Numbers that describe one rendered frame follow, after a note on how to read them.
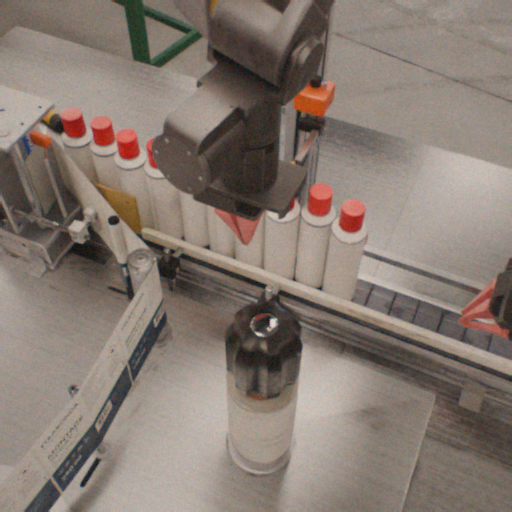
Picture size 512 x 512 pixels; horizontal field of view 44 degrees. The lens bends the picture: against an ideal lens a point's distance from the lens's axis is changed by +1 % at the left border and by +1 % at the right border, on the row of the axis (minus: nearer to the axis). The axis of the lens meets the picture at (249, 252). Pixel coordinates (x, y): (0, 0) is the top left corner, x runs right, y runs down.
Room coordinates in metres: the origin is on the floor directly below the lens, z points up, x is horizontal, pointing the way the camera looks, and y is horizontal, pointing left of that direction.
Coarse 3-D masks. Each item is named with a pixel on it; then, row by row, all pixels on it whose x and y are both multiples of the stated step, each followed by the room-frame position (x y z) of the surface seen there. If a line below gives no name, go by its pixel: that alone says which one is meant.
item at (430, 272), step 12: (372, 252) 0.61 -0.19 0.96; (384, 252) 0.61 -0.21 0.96; (396, 264) 0.59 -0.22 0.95; (408, 264) 0.58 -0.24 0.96; (420, 264) 0.58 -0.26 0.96; (432, 276) 0.57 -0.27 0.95; (444, 276) 0.56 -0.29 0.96; (456, 276) 0.56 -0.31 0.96; (468, 288) 0.54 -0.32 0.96; (480, 288) 0.54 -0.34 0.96
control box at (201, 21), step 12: (180, 0) 0.73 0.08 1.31; (192, 0) 0.70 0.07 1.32; (204, 0) 0.67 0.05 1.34; (216, 0) 0.67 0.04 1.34; (288, 0) 0.72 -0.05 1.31; (192, 12) 0.70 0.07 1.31; (204, 12) 0.67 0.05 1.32; (192, 24) 0.70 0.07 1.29; (204, 24) 0.67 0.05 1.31; (204, 36) 0.67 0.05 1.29
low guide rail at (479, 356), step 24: (168, 240) 0.67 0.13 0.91; (216, 264) 0.63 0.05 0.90; (240, 264) 0.62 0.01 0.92; (288, 288) 0.58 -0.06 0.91; (312, 288) 0.57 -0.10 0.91; (360, 312) 0.53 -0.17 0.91; (408, 336) 0.50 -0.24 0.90; (432, 336) 0.49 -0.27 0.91; (480, 360) 0.45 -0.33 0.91; (504, 360) 0.45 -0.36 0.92
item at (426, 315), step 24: (144, 240) 0.70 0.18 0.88; (264, 288) 0.60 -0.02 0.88; (360, 288) 0.60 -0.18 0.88; (384, 288) 0.60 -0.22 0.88; (336, 312) 0.55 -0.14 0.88; (384, 312) 0.55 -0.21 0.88; (408, 312) 0.55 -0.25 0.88; (432, 312) 0.55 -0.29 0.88; (456, 336) 0.51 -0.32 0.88; (480, 336) 0.51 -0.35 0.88; (456, 360) 0.47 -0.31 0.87
